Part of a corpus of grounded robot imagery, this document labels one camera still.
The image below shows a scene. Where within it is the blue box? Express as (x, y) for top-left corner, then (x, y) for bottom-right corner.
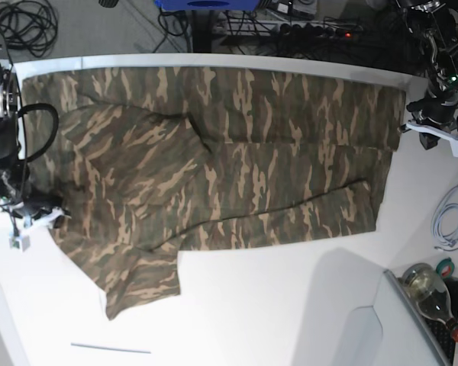
(154, 0), (260, 11)

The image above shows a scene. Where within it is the white coiled cable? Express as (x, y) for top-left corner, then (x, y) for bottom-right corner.
(431, 178), (458, 252)

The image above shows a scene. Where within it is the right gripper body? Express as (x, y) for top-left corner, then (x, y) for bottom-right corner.
(0, 171), (63, 220)

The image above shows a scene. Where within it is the green tape roll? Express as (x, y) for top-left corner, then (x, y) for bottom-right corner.
(436, 258), (455, 279)

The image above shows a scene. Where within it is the clear glass bottle red cap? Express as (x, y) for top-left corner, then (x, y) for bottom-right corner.
(402, 263), (458, 342)

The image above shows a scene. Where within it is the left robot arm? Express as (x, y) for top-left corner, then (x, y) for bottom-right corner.
(396, 1), (458, 158)

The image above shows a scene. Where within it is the black power strip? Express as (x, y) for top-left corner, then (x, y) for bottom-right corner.
(278, 22), (365, 39)

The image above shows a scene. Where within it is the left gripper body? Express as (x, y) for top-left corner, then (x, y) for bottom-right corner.
(406, 89), (458, 133)

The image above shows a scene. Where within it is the black cable bundle on floor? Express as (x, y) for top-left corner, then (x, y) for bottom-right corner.
(0, 0), (59, 59)

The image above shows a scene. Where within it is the camouflage t-shirt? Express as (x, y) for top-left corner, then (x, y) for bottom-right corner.
(22, 66), (405, 319)

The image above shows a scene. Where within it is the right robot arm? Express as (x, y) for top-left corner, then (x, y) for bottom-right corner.
(0, 30), (65, 228)

